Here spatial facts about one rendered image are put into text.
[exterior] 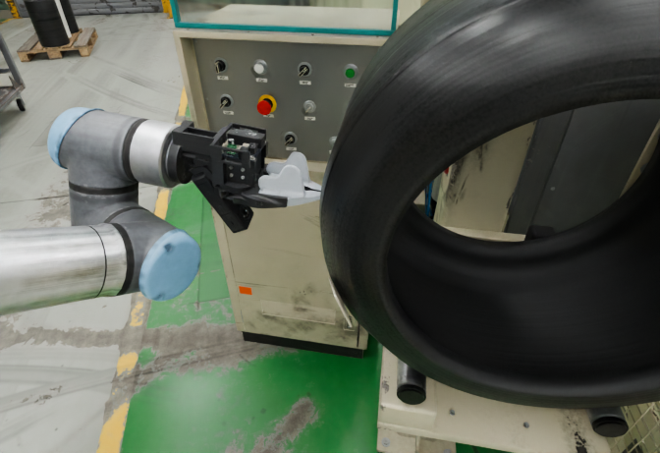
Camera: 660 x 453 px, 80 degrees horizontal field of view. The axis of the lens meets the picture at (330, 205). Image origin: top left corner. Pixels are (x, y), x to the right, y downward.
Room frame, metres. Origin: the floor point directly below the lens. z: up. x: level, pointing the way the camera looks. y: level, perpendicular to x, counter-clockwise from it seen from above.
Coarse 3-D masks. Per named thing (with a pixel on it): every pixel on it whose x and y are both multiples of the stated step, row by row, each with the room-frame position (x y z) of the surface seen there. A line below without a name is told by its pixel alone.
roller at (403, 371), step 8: (400, 360) 0.37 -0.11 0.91; (400, 368) 0.36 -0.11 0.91; (408, 368) 0.35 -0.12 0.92; (400, 376) 0.34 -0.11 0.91; (408, 376) 0.34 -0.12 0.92; (416, 376) 0.34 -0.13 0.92; (424, 376) 0.35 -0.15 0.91; (400, 384) 0.33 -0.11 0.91; (408, 384) 0.33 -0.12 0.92; (416, 384) 0.33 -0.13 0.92; (424, 384) 0.33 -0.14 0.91; (400, 392) 0.32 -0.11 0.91; (408, 392) 0.32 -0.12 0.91; (416, 392) 0.32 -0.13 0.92; (424, 392) 0.32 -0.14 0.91; (408, 400) 0.32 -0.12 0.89; (416, 400) 0.32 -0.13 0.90; (424, 400) 0.32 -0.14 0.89
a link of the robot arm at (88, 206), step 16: (80, 192) 0.45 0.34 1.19; (96, 192) 0.45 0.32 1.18; (112, 192) 0.46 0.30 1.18; (128, 192) 0.48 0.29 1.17; (80, 208) 0.45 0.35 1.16; (96, 208) 0.45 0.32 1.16; (112, 208) 0.44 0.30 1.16; (144, 208) 0.46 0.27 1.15; (80, 224) 0.44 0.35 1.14; (96, 224) 0.42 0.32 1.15
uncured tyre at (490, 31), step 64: (448, 0) 0.47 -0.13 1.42; (512, 0) 0.36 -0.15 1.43; (576, 0) 0.33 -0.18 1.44; (640, 0) 0.32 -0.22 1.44; (384, 64) 0.43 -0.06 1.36; (448, 64) 0.34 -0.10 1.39; (512, 64) 0.31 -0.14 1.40; (576, 64) 0.30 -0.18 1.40; (640, 64) 0.29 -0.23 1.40; (384, 128) 0.34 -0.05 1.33; (448, 128) 0.32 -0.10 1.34; (512, 128) 0.30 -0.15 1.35; (384, 192) 0.33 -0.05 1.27; (640, 192) 0.53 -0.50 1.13; (384, 256) 0.32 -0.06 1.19; (448, 256) 0.57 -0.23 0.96; (512, 256) 0.55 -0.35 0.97; (576, 256) 0.53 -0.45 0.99; (640, 256) 0.49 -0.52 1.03; (384, 320) 0.32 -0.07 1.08; (448, 320) 0.44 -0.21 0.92; (512, 320) 0.45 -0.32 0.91; (576, 320) 0.43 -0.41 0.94; (640, 320) 0.39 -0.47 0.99; (448, 384) 0.31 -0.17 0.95; (512, 384) 0.29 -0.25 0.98; (576, 384) 0.29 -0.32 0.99; (640, 384) 0.27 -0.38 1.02
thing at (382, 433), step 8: (384, 432) 0.67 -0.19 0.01; (392, 432) 0.67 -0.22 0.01; (400, 432) 0.67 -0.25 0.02; (384, 440) 0.64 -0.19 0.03; (392, 440) 0.65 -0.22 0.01; (400, 440) 0.65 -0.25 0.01; (408, 440) 0.65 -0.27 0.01; (424, 440) 0.65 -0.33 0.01; (432, 440) 0.65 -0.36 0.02; (440, 440) 0.65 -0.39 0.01; (384, 448) 0.62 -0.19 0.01; (392, 448) 0.62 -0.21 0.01; (400, 448) 0.62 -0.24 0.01; (408, 448) 0.62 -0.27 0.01; (424, 448) 0.62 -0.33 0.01; (432, 448) 0.62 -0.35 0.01; (440, 448) 0.62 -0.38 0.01; (448, 448) 0.62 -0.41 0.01
